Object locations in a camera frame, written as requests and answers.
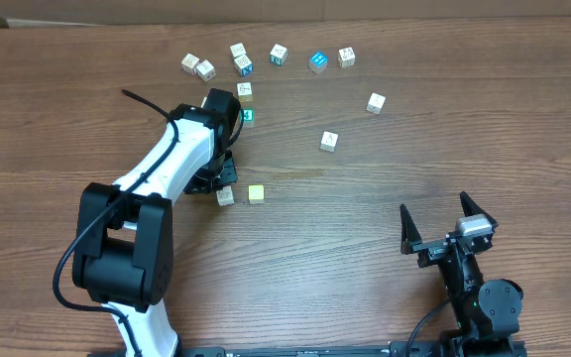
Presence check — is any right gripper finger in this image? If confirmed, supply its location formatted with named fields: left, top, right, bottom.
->
left=460, top=191, right=498, bottom=228
left=400, top=204, right=422, bottom=255

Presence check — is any green L wooden block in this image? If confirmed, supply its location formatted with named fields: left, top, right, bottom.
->
left=216, top=185, right=235, bottom=206

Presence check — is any yellow top wooden block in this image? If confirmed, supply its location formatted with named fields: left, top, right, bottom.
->
left=248, top=184, right=265, bottom=204

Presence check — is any green top wooden block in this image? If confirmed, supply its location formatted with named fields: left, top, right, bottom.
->
left=243, top=108, right=255, bottom=128

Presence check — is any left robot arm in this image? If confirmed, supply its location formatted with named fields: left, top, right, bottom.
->
left=53, top=88, right=243, bottom=356

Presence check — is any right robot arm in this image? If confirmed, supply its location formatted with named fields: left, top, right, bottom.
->
left=390, top=191, right=527, bottom=357

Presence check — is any yellow sided wooden block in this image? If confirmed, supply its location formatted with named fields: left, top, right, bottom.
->
left=237, top=82, right=253, bottom=102

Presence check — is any plain wooden block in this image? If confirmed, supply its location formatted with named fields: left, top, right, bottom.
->
left=338, top=47, right=356, bottom=68
left=195, top=59, right=216, bottom=82
left=180, top=53, right=200, bottom=75
left=230, top=43, right=247, bottom=59

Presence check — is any blue X wooden block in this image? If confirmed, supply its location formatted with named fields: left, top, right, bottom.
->
left=234, top=55, right=254, bottom=77

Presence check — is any plain wooden block far left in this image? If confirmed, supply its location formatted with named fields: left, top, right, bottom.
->
left=180, top=53, right=200, bottom=75

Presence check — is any blue sided front block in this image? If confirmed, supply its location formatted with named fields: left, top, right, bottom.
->
left=320, top=131, right=338, bottom=153

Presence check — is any teal sided wooden block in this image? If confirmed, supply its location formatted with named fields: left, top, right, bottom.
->
left=270, top=44, right=287, bottom=66

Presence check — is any plain block far right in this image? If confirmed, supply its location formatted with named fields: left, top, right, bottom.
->
left=366, top=92, right=386, bottom=115

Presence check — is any blue top wooden block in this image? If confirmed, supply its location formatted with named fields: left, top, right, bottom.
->
left=308, top=52, right=328, bottom=74

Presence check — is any plain wooden block top right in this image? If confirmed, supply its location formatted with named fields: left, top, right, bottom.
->
left=338, top=47, right=356, bottom=68

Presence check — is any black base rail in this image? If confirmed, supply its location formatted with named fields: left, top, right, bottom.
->
left=86, top=339, right=528, bottom=357

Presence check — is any cardboard back wall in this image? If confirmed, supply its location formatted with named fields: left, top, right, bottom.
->
left=0, top=0, right=571, bottom=27

